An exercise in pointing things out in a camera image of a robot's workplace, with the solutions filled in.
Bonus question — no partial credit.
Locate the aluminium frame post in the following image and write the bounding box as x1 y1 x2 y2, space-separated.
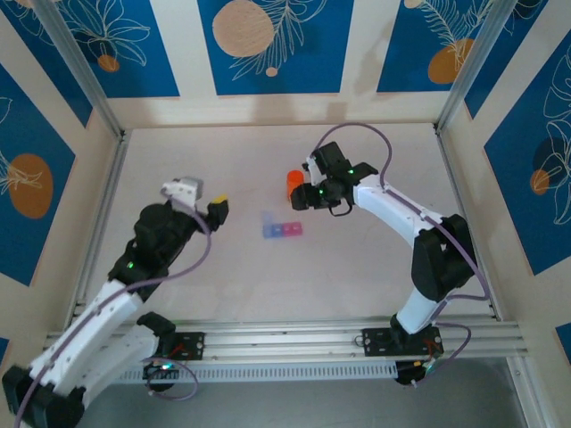
434 0 521 135
31 0 127 140

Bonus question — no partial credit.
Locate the black electronics hub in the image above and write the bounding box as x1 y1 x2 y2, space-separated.
394 358 443 388
141 359 179 383

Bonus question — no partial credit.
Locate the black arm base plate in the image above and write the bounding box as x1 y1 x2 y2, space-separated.
169 330 207 361
360 326 443 358

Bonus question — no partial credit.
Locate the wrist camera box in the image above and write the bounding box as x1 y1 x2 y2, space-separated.
304 152 324 185
160 177 205 210

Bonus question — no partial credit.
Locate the aluminium side rail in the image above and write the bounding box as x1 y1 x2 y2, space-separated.
66 131 131 329
434 127 501 322

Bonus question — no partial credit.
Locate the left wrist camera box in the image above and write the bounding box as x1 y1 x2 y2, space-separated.
160 177 205 210

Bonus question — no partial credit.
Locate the white slotted cable duct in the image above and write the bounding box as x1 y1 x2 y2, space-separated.
57 359 399 385

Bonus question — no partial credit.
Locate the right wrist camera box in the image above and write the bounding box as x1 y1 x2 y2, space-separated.
304 152 324 185

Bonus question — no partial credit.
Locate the aluminium frame leg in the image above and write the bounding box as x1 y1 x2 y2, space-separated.
503 356 536 428

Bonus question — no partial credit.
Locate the long aluminium base rail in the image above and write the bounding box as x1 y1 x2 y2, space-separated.
44 317 523 363

